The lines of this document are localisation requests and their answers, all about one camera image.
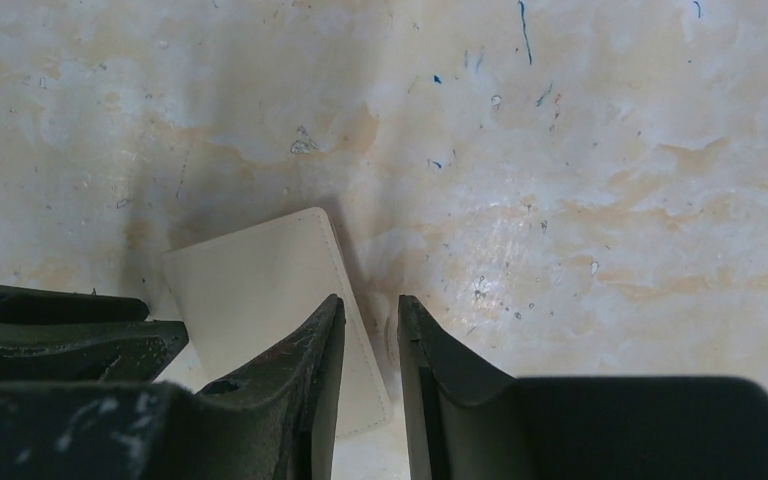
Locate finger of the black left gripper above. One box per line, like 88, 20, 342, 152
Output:
0, 285, 149, 325
0, 321, 188, 382

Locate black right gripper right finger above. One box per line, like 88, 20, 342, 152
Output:
398, 295, 768, 479

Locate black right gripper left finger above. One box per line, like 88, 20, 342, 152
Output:
0, 295, 345, 479

